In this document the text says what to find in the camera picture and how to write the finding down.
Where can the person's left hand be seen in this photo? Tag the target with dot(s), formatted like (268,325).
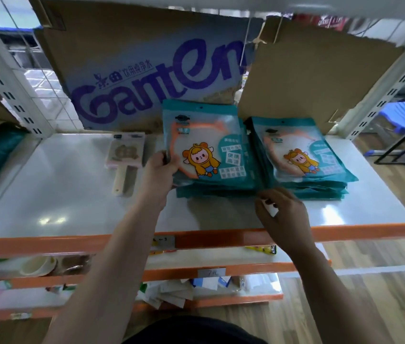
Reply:
(159,179)

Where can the person's right hand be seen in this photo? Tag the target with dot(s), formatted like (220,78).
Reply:
(288,225)

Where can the beige hand mirror brown print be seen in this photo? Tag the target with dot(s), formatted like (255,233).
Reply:
(123,152)

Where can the person's left forearm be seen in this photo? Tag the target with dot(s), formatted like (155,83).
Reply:
(105,283)

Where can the person's right forearm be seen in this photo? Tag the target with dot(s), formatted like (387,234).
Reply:
(335,300)

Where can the person's black shirt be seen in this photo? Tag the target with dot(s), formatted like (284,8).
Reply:
(195,331)

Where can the yellow snack sachet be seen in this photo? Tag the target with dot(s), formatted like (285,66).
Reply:
(259,249)

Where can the yellow white price label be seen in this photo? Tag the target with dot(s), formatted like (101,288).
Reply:
(163,243)

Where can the white paper price tag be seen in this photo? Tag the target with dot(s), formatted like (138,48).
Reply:
(211,272)

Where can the cardboard sheet blue lettering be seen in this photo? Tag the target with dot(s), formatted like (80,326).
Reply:
(152,85)

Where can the pile of white paper cards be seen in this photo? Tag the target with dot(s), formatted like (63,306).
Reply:
(173,293)

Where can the black metal rack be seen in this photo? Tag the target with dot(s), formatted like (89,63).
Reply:
(390,162)

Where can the brown plastic cup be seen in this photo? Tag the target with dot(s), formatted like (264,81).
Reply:
(75,265)

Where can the beige paper cup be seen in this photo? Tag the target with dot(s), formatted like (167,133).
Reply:
(37,265)

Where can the plain brown cardboard sheet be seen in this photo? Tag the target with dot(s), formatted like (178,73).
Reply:
(313,75)

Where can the blue plastic stool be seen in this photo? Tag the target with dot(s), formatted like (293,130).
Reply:
(403,116)

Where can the red fabric banner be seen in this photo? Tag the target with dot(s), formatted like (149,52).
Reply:
(328,22)

